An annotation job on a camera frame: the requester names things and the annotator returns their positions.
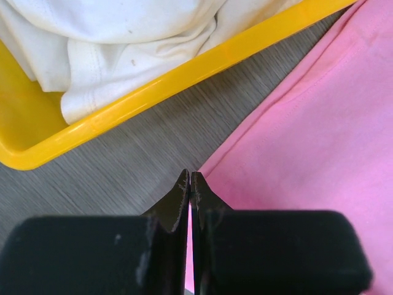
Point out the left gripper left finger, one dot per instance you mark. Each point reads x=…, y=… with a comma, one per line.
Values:
x=126, y=254

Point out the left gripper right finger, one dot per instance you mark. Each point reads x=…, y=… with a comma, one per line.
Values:
x=273, y=251

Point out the pink t shirt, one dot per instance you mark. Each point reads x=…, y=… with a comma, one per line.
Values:
x=322, y=139

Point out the yellow plastic bin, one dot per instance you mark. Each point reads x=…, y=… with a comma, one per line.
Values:
x=33, y=131

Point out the white t shirt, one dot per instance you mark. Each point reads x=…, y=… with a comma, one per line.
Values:
x=95, y=52

